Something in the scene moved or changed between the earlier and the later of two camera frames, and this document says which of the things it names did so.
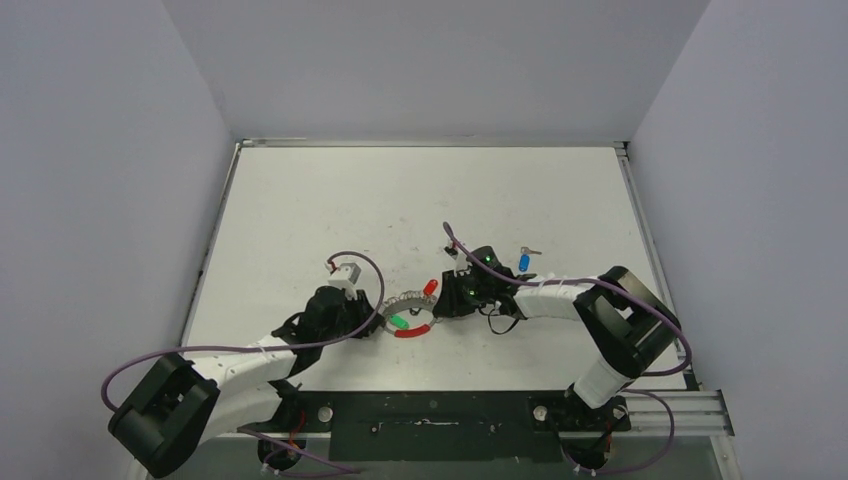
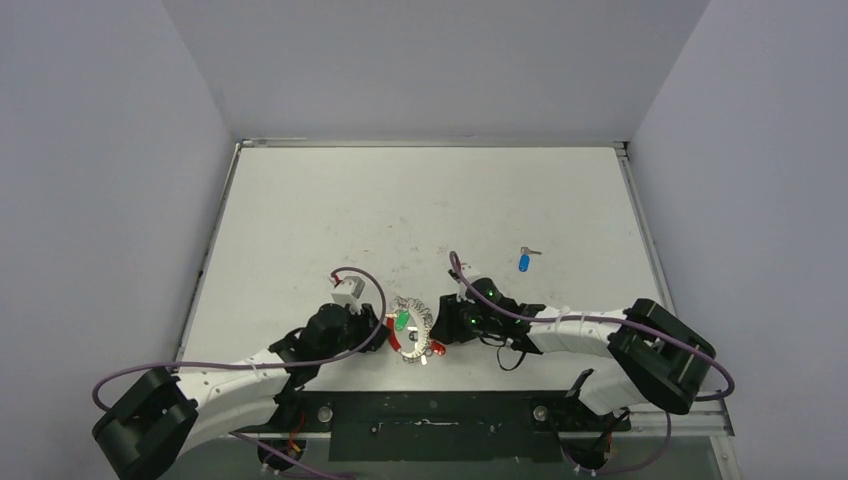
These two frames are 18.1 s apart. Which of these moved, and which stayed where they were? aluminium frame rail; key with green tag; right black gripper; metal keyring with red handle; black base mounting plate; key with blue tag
Moved: right black gripper; key with green tag; metal keyring with red handle
Stayed: aluminium frame rail; black base mounting plate; key with blue tag
